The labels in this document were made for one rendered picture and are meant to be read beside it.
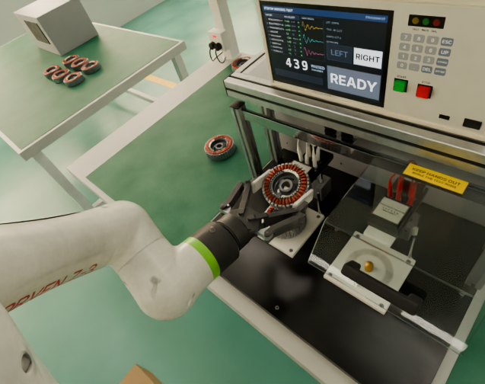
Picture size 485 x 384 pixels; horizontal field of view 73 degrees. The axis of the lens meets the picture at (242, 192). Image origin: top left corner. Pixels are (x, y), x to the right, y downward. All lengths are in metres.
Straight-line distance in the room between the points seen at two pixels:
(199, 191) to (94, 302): 1.15
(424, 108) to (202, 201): 0.70
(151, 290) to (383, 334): 0.49
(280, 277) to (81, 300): 1.48
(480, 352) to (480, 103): 0.49
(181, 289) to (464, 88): 0.53
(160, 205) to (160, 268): 0.60
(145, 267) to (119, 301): 1.42
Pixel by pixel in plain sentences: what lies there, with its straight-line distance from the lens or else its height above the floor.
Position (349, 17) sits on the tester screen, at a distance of 0.61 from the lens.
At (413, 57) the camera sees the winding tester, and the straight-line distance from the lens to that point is 0.59.
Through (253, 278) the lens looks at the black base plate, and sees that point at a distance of 0.86.
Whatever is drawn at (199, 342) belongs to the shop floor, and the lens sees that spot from 1.69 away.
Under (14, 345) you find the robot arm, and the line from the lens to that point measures 0.20.
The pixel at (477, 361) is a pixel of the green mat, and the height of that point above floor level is 0.75.
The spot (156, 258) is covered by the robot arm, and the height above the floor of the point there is 1.09.
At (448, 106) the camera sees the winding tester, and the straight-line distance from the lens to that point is 0.62.
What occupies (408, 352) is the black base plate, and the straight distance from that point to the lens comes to 0.79.
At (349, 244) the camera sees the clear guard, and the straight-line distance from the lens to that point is 0.55.
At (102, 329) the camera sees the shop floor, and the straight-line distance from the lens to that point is 1.97.
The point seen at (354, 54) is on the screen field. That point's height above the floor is 1.22.
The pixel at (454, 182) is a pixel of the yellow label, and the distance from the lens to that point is 0.63.
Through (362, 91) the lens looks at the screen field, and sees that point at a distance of 0.66.
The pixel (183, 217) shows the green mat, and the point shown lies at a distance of 1.06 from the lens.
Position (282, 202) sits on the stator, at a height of 0.96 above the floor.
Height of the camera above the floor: 1.53
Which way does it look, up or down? 47 degrees down
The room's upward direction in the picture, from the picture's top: 20 degrees counter-clockwise
